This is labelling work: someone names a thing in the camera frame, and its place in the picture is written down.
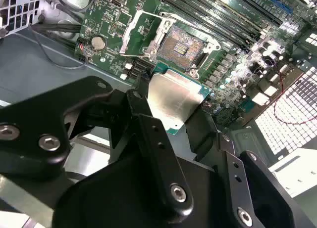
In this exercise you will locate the metal socket cover frame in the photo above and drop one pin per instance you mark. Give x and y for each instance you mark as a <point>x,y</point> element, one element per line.
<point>128,32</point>

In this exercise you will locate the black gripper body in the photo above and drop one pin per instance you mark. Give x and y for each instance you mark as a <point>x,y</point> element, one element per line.
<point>111,200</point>

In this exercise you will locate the silver CPU with green edge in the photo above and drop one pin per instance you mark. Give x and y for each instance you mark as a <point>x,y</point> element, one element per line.
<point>173,94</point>

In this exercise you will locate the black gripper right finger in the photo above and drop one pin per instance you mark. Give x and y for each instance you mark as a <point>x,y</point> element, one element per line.
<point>230,168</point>

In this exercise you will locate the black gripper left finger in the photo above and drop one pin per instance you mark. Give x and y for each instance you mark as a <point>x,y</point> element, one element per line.
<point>29,144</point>

